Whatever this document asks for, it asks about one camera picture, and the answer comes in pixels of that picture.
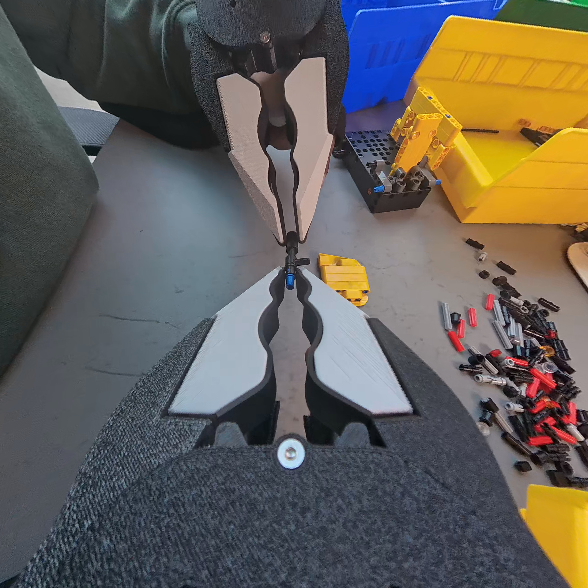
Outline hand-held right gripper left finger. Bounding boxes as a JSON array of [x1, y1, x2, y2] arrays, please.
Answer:
[[168, 266, 286, 420]]

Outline heap of dark lego parts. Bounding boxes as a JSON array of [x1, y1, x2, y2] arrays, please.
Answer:
[[461, 119, 563, 148]]

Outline green plastic bin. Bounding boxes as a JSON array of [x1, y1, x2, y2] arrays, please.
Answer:
[[495, 0, 588, 34]]

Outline person's left forearm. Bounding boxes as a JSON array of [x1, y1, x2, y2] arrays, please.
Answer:
[[9, 0, 221, 150]]

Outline pile of small lego pieces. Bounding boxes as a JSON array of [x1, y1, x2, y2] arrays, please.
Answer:
[[441, 236, 588, 490]]

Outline blue plastic bin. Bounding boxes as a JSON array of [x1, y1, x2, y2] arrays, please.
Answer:
[[341, 0, 508, 115]]

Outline black mesh chair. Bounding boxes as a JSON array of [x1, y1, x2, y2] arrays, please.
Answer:
[[59, 106, 121, 159]]

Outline yellow lego block assembly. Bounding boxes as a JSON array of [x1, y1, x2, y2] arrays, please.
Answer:
[[318, 253, 370, 307]]

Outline yellow plastic bin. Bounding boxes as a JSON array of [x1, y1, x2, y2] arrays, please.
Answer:
[[404, 15, 588, 225], [519, 484, 588, 588]]

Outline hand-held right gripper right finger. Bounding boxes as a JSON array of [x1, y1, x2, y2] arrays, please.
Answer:
[[295, 268, 414, 419]]

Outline instruction booklet on stand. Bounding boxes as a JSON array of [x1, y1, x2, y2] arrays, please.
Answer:
[[567, 243, 588, 291]]

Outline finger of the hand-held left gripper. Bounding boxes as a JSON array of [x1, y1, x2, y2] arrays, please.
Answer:
[[284, 56, 336, 243], [216, 73, 290, 245]]

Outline black and yellow lego model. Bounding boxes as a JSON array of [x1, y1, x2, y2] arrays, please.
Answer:
[[342, 86, 464, 214]]

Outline black connector with blue pin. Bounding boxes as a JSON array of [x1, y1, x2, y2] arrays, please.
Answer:
[[284, 231, 309, 291]]

